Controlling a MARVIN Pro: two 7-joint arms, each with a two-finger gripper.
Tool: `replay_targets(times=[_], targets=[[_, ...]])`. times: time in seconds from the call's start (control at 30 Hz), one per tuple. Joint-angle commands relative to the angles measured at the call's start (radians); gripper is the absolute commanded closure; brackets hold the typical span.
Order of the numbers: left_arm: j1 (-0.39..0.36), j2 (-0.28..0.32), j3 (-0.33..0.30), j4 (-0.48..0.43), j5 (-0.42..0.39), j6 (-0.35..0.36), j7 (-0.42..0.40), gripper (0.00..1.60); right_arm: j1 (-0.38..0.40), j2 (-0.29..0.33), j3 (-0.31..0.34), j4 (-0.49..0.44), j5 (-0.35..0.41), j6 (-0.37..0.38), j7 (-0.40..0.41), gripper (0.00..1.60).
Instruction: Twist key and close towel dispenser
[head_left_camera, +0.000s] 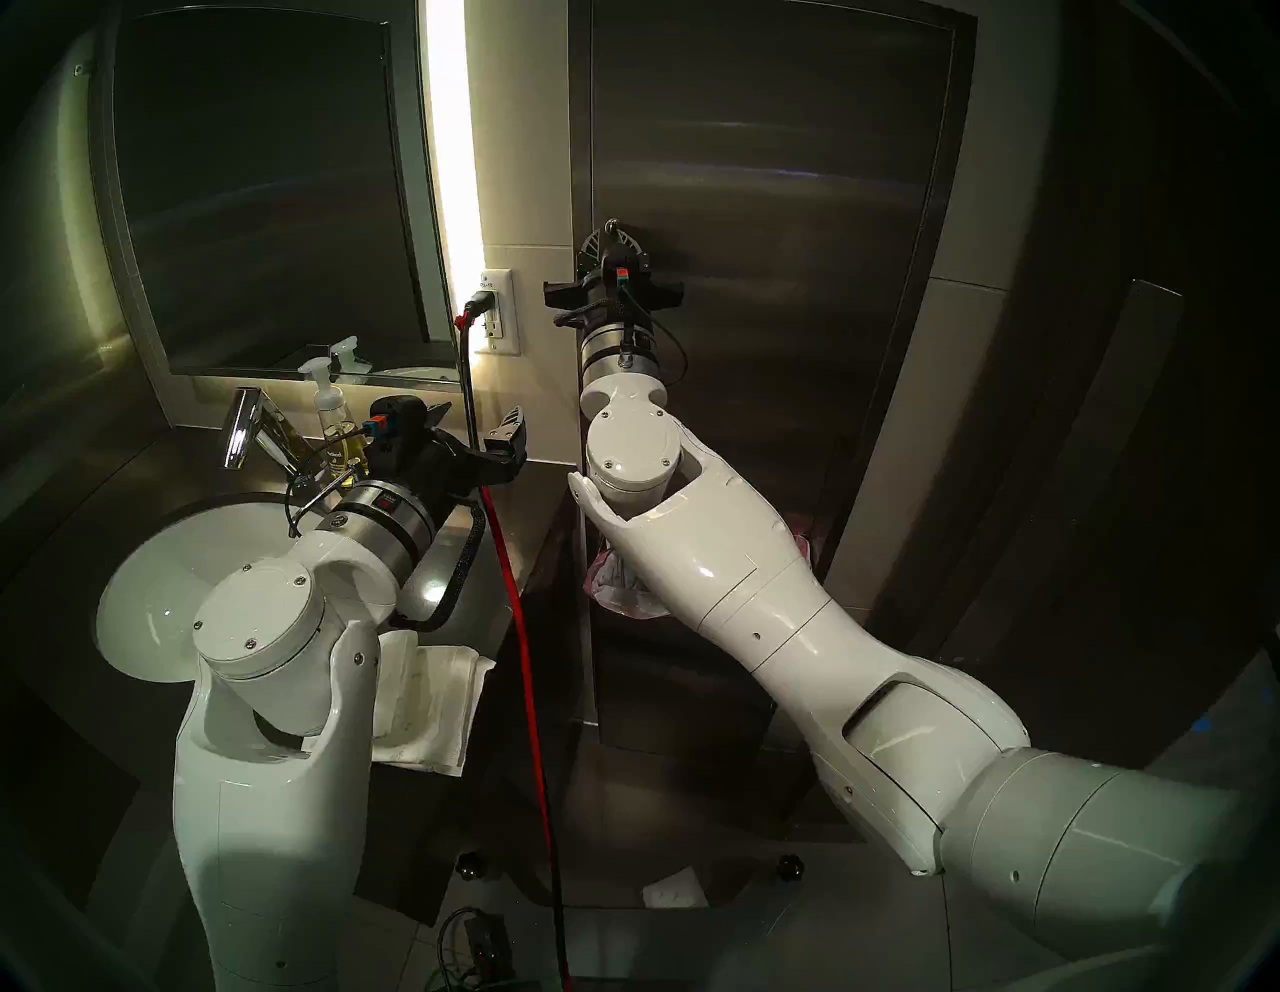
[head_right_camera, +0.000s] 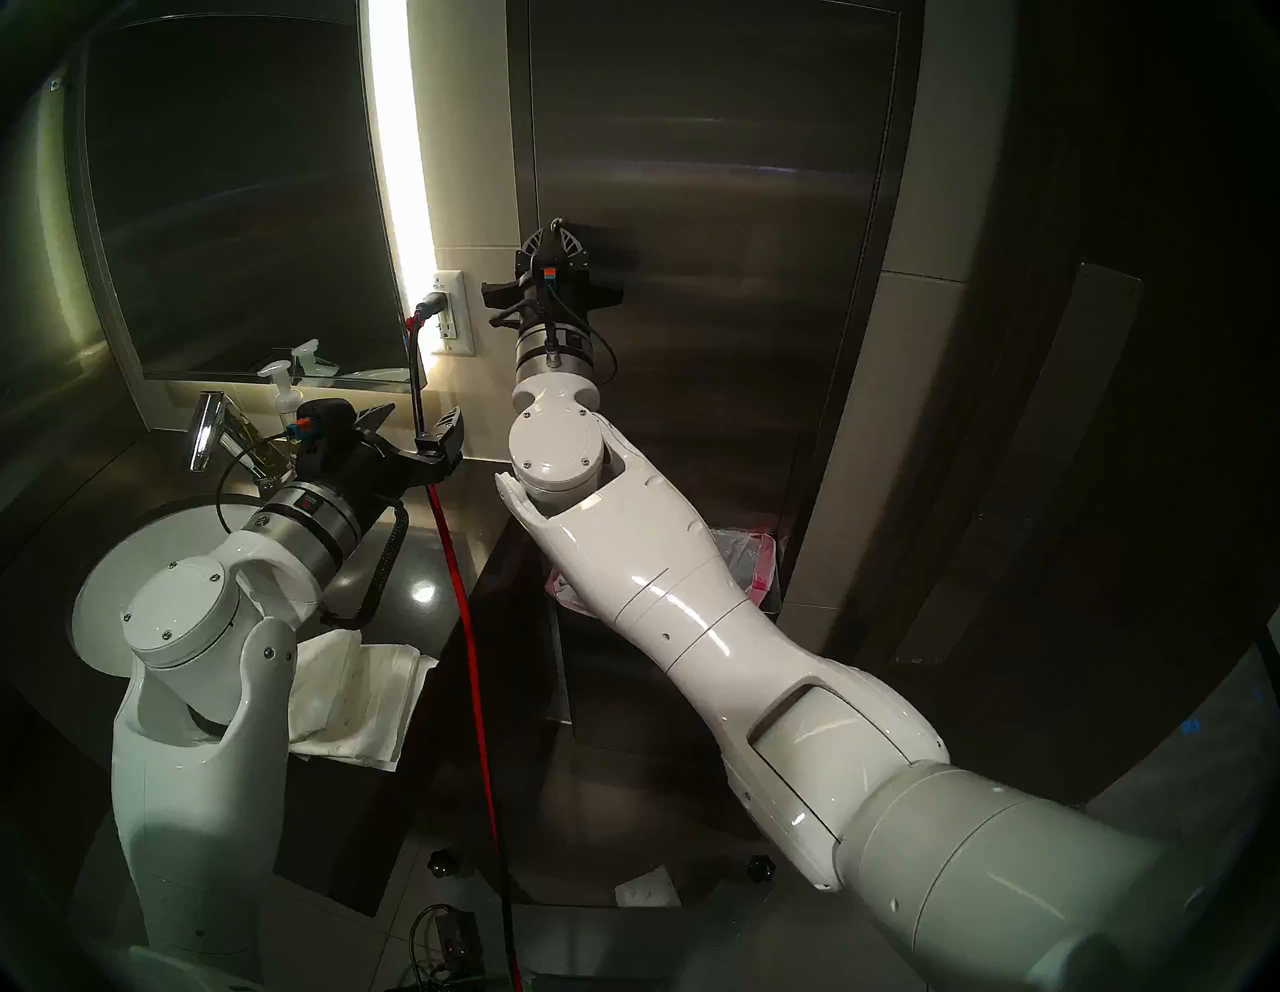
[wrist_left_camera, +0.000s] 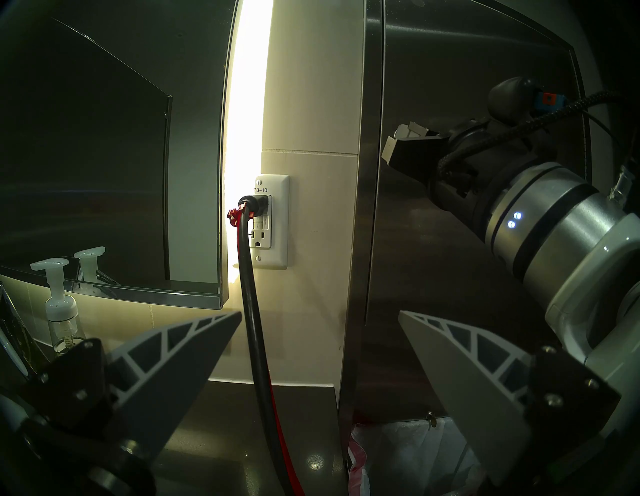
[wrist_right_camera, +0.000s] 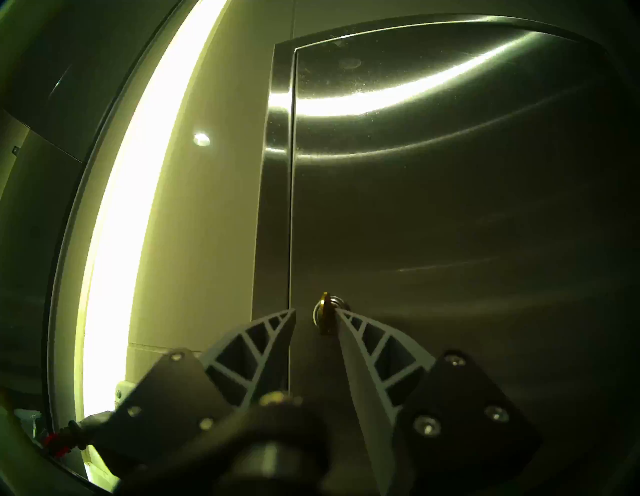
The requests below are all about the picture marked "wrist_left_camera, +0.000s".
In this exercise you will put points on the vertical light strip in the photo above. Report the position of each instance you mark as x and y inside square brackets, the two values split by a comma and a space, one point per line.
[247, 100]

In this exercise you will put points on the dark vanity counter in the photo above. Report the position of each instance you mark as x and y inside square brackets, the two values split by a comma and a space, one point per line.
[240, 440]

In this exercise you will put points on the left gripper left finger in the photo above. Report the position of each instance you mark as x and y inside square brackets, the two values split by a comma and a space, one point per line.
[165, 380]

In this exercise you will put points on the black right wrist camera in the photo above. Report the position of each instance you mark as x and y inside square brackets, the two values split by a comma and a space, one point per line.
[510, 100]

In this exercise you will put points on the stainless steel dispenser door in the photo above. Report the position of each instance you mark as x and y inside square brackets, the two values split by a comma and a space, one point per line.
[450, 60]

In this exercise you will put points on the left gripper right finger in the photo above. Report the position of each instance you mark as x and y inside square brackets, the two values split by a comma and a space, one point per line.
[480, 400]

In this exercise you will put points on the stainless steel dispenser cabinet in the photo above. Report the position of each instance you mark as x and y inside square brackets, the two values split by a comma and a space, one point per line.
[365, 200]

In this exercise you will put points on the white wall outlet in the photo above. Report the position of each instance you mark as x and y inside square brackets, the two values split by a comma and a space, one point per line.
[277, 235]

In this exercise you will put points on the wall mirror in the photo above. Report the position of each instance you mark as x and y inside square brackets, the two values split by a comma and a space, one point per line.
[100, 175]

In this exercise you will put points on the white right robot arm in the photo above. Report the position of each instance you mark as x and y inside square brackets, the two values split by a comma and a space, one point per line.
[575, 240]

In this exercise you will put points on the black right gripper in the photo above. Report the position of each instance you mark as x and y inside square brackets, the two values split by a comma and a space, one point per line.
[460, 196]

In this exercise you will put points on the clear pink-rimmed trash liner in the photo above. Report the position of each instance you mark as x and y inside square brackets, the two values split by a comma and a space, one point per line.
[400, 460]

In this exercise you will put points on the clear soap pump bottle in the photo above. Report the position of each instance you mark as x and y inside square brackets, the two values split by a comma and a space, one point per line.
[60, 315]

